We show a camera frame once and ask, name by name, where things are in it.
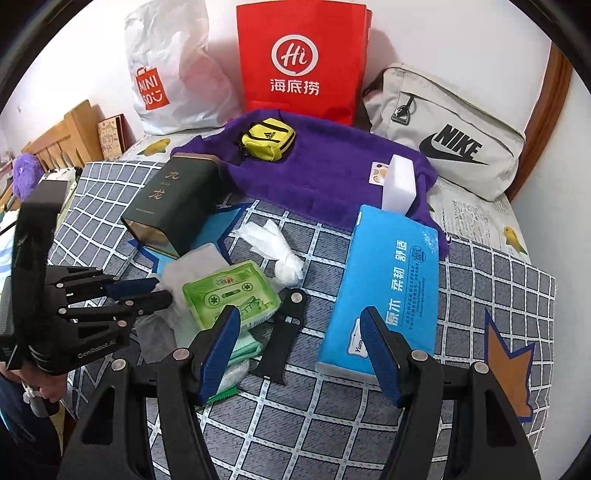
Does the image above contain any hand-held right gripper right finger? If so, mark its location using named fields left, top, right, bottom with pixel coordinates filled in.
left=359, top=305, right=543, bottom=480

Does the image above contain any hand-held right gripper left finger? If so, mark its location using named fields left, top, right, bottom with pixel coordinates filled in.
left=55, top=305, right=243, bottom=480

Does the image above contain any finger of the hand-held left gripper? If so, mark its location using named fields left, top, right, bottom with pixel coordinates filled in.
left=58, top=292, right=174, bottom=344
left=46, top=265, right=160, bottom=305

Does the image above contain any mint green cloth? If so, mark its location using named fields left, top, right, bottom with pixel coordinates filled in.
left=217, top=328, right=264, bottom=400

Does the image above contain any white cloth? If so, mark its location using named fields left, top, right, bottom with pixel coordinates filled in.
left=157, top=244, right=232, bottom=301

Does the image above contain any light green wet wipes packet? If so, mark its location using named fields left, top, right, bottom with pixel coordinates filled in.
left=182, top=260, right=282, bottom=330

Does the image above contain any white sponge block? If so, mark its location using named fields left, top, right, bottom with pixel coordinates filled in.
left=381, top=154, right=419, bottom=215

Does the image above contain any yellow mini pouch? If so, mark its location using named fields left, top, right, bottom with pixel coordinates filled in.
left=238, top=117, right=297, bottom=163

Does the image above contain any person's left forearm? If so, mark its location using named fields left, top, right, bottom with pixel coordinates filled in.
left=0, top=369, right=63, bottom=480

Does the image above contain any person's left hand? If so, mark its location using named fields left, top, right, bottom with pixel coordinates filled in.
left=18, top=362, right=69, bottom=416

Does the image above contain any blue tissue pack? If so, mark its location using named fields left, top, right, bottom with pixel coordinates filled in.
left=315, top=204, right=439, bottom=381

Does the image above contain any grey checked tablecloth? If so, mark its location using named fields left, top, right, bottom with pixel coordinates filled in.
left=46, top=161, right=557, bottom=480

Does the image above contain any dark green tin box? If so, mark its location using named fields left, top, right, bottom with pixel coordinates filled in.
left=121, top=154, right=222, bottom=259

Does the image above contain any purple plush toy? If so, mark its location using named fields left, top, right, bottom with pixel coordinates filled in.
left=11, top=154, right=40, bottom=199

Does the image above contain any patterned gift box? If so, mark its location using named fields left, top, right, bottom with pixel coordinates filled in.
left=97, top=115, right=127, bottom=160

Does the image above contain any wooden headboard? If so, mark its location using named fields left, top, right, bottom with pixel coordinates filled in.
left=21, top=99, right=109, bottom=169

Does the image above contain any purple towel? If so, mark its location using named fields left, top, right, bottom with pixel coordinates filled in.
left=170, top=110, right=451, bottom=259

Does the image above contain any white plastic shopping bag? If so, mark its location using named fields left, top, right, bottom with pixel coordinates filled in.
left=124, top=0, right=243, bottom=136

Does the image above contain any grey waist bag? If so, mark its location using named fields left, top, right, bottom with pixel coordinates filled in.
left=361, top=63, right=527, bottom=201

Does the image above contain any red paper bag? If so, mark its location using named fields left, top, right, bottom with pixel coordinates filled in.
left=235, top=2, right=372, bottom=127

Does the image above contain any long black watch strap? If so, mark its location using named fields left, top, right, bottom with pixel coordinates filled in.
left=249, top=288, right=308, bottom=387

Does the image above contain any wooden door frame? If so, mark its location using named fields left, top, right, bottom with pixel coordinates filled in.
left=505, top=44, right=573, bottom=201

